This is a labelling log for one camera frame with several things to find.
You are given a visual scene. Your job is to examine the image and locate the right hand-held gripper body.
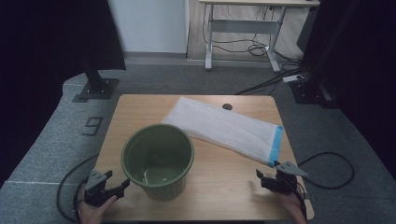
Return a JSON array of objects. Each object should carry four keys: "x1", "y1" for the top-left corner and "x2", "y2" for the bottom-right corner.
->
[{"x1": 263, "y1": 161, "x2": 309, "y2": 195}]

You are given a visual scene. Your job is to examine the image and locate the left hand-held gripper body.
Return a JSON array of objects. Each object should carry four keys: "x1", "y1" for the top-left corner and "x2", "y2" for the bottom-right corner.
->
[{"x1": 83, "y1": 169, "x2": 119, "y2": 208}]

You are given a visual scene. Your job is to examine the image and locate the green plastic trash bin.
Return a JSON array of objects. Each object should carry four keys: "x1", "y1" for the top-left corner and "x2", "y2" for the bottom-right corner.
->
[{"x1": 120, "y1": 122, "x2": 195, "y2": 202}]

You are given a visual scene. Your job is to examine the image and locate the white blue-edged trash bag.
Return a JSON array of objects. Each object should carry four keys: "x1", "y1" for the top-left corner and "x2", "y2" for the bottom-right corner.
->
[{"x1": 162, "y1": 96, "x2": 284, "y2": 168}]

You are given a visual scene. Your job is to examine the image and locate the person's left hand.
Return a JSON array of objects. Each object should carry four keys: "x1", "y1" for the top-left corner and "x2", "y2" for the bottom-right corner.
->
[{"x1": 78, "y1": 186, "x2": 119, "y2": 224}]

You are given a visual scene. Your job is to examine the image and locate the person's right hand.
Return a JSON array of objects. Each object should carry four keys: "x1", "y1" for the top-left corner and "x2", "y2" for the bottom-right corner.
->
[{"x1": 275, "y1": 189, "x2": 308, "y2": 224}]

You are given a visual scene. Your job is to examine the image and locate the black metal stand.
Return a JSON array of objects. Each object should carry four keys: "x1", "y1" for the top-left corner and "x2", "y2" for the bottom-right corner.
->
[
  {"x1": 289, "y1": 0, "x2": 362, "y2": 109},
  {"x1": 72, "y1": 59, "x2": 120, "y2": 103}
]

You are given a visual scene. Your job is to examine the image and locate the white power strip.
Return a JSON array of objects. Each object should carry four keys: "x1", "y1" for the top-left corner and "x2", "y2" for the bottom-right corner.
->
[{"x1": 282, "y1": 74, "x2": 304, "y2": 84}]

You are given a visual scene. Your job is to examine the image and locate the black curtain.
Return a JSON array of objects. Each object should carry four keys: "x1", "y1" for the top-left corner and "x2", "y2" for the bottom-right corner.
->
[
  {"x1": 0, "y1": 0, "x2": 127, "y2": 188},
  {"x1": 297, "y1": 0, "x2": 396, "y2": 172}
]

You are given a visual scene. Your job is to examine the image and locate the white metal-legged desk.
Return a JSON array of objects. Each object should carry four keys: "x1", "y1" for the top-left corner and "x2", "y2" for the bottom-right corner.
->
[{"x1": 198, "y1": 0, "x2": 321, "y2": 73}]

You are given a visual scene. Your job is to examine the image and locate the left hand-held gripper cable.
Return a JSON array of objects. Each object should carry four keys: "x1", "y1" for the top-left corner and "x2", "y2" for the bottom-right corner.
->
[{"x1": 72, "y1": 176, "x2": 90, "y2": 224}]

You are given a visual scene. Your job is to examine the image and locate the hand-held gripper cable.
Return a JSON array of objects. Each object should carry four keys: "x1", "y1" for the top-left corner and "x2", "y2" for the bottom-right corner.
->
[
  {"x1": 72, "y1": 176, "x2": 90, "y2": 224},
  {"x1": 288, "y1": 176, "x2": 308, "y2": 220}
]

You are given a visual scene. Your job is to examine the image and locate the black floor cable loop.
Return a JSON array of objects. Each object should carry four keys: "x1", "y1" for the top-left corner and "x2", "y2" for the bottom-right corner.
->
[
  {"x1": 56, "y1": 153, "x2": 100, "y2": 224},
  {"x1": 297, "y1": 151, "x2": 355, "y2": 190}
]

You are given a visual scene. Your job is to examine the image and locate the right hand-held gripper cable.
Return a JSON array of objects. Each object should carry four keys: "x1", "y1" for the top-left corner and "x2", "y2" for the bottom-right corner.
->
[{"x1": 288, "y1": 176, "x2": 308, "y2": 220}]

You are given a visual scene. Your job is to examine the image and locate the tangle of black cables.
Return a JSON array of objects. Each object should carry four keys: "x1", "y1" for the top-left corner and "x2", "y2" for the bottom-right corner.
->
[{"x1": 202, "y1": 4, "x2": 309, "y2": 96}]

